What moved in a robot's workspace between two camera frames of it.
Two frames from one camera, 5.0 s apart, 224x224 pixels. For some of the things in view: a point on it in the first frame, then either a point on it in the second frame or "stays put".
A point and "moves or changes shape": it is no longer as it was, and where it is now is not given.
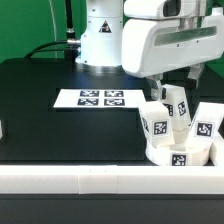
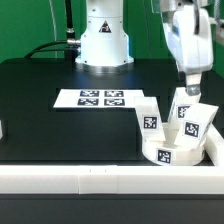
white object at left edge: x=1 y=131 stays put
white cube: x=157 y=123 moves or changes shape
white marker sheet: x=100 y=98 stays put
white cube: x=206 y=122 moves or changes shape
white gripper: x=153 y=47 → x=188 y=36
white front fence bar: x=112 y=180 stays put
